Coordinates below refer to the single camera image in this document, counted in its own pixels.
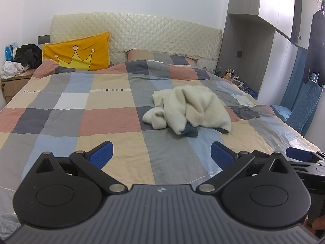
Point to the blue hanging cloth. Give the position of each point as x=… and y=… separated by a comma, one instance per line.
x=295, y=78

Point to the blue folded cloth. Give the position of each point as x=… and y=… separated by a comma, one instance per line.
x=279, y=111

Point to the white crumpled cloth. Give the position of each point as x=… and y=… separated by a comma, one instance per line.
x=10, y=70

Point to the row of small bottles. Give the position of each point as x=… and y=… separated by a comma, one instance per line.
x=229, y=74

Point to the black clothes pile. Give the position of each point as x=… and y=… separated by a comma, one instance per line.
x=28, y=54

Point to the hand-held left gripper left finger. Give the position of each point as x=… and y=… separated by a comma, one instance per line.
x=102, y=154

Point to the checked pillow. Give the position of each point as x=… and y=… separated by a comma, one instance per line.
x=142, y=54

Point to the patchwork checked quilt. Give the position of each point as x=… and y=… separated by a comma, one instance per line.
x=76, y=111

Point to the dark wall switch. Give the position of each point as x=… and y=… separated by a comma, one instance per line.
x=239, y=54

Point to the blue plastic bottle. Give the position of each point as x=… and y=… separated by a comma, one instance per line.
x=10, y=50

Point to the cream quilted headboard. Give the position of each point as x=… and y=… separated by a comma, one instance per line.
x=152, y=33

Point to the white striped fleece sweater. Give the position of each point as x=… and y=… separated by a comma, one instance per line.
x=190, y=109

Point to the blue fabric bag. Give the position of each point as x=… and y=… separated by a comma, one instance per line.
x=306, y=106

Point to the grey wooden cabinet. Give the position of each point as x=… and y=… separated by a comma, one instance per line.
x=238, y=38

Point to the dark wall socket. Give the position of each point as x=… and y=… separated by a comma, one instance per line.
x=43, y=39

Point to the yellow crown pillow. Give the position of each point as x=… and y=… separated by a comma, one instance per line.
x=83, y=50

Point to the cardboard box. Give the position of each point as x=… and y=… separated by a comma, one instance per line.
x=15, y=83

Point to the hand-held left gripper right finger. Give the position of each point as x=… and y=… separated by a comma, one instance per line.
x=222, y=155

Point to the person's right hand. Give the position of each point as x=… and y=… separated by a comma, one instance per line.
x=319, y=225

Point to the white tablet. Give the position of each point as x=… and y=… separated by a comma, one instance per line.
x=238, y=83

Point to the white wall cupboard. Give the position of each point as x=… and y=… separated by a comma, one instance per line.
x=274, y=5

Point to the dark hanging garment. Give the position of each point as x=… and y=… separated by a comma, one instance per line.
x=316, y=48

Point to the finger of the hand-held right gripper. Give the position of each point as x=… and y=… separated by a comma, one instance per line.
x=297, y=154

